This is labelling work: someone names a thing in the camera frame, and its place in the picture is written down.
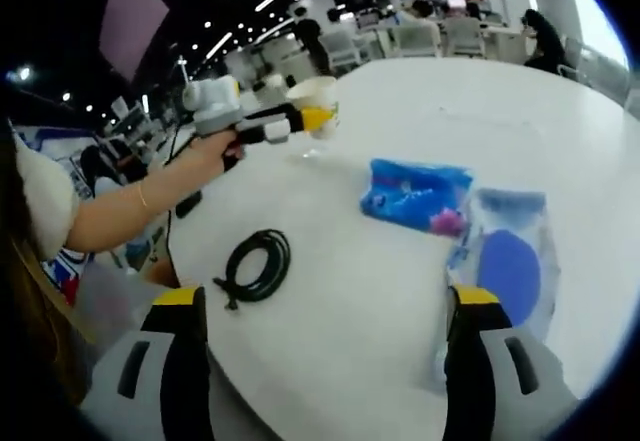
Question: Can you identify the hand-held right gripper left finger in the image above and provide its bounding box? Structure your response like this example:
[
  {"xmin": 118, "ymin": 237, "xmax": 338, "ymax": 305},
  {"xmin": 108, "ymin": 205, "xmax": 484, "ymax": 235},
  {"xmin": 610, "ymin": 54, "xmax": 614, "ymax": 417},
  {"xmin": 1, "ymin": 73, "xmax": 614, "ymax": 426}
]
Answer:
[{"xmin": 82, "ymin": 285, "xmax": 216, "ymax": 441}]

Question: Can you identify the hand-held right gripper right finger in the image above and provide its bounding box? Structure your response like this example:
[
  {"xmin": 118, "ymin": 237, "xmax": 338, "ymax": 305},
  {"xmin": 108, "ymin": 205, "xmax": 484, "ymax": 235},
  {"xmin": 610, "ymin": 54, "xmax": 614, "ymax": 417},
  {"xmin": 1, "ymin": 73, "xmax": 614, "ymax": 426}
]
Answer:
[{"xmin": 442, "ymin": 284, "xmax": 581, "ymax": 441}]

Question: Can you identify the paper cup item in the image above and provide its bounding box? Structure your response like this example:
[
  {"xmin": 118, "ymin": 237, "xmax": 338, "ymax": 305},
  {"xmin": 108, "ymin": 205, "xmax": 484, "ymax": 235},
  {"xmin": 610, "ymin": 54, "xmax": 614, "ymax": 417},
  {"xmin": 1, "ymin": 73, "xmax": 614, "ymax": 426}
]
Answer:
[{"xmin": 284, "ymin": 75, "xmax": 342, "ymax": 141}]

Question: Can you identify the clear bag with blue pad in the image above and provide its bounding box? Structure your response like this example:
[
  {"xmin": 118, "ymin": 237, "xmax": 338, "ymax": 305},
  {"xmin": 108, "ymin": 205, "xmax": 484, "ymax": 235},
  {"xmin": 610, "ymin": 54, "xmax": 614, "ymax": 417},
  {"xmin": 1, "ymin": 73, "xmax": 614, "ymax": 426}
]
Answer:
[{"xmin": 429, "ymin": 188, "xmax": 564, "ymax": 392}]

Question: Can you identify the black cable item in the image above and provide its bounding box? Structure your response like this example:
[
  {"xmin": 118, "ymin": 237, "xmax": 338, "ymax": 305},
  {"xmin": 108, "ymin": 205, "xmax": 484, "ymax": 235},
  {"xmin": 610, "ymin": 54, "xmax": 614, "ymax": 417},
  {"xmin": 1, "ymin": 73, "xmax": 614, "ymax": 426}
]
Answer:
[{"xmin": 212, "ymin": 228, "xmax": 292, "ymax": 312}]

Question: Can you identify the blue snack packet item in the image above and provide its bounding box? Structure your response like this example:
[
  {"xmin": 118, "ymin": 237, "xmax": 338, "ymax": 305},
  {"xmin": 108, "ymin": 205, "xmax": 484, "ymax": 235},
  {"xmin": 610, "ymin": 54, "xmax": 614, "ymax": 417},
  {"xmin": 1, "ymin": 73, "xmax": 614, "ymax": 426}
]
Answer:
[{"xmin": 358, "ymin": 158, "xmax": 475, "ymax": 237}]

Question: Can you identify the person's left hand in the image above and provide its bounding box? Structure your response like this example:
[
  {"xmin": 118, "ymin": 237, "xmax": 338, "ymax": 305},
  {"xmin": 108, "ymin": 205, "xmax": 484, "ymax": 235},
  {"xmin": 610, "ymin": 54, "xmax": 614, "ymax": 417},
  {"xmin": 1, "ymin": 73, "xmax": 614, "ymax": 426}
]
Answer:
[{"xmin": 192, "ymin": 128, "xmax": 249, "ymax": 172}]

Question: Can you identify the white chair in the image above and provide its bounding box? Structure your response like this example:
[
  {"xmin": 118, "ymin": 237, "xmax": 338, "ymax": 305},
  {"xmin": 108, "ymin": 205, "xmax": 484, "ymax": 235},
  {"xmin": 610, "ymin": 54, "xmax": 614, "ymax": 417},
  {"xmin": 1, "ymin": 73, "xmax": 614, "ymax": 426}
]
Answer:
[
  {"xmin": 444, "ymin": 15, "xmax": 487, "ymax": 57},
  {"xmin": 397, "ymin": 24, "xmax": 441, "ymax": 58},
  {"xmin": 322, "ymin": 30, "xmax": 364, "ymax": 75}
]

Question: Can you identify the small black device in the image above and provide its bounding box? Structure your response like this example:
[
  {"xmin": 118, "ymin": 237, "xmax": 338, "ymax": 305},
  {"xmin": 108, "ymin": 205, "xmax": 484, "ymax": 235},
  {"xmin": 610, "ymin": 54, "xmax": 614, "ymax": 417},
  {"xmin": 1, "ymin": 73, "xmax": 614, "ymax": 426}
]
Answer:
[{"xmin": 174, "ymin": 190, "xmax": 204, "ymax": 220}]

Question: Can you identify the hanging pink screen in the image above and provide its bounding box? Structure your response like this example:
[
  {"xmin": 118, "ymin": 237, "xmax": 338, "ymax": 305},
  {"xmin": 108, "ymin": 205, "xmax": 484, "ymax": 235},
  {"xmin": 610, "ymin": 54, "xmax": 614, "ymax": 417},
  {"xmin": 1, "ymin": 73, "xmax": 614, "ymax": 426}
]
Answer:
[{"xmin": 97, "ymin": 0, "xmax": 171, "ymax": 85}]

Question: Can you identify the white table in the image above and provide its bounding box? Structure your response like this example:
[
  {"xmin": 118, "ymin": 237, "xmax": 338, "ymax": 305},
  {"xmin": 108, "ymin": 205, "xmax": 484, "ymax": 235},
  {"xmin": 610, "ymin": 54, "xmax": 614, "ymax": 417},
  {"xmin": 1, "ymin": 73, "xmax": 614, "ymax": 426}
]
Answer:
[{"xmin": 164, "ymin": 58, "xmax": 640, "ymax": 441}]

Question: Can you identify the person's white sleeve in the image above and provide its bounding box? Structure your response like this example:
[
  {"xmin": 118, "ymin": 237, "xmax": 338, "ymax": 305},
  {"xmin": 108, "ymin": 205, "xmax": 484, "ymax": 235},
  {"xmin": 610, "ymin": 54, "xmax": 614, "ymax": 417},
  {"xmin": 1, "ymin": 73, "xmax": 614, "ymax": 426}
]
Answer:
[{"xmin": 12, "ymin": 135, "xmax": 81, "ymax": 257}]

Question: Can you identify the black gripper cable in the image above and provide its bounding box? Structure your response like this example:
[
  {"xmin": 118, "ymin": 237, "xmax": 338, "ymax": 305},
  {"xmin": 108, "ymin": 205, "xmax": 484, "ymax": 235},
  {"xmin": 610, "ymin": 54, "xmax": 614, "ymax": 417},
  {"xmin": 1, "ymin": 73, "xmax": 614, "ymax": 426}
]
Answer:
[{"xmin": 162, "ymin": 110, "xmax": 201, "ymax": 262}]

